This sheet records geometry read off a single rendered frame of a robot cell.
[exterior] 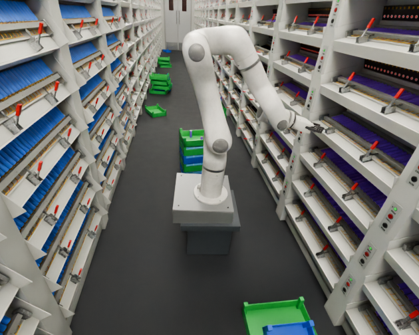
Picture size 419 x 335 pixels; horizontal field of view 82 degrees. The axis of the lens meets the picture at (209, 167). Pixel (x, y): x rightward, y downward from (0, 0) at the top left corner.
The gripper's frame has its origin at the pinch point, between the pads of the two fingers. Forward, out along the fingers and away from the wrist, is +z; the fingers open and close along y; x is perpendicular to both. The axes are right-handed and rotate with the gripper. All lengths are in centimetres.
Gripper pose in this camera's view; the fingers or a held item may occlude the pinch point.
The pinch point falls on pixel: (317, 127)
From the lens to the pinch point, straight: 129.8
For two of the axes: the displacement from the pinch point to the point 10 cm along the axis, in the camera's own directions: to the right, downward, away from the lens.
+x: 3.1, -8.2, -4.8
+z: 9.4, 2.0, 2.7
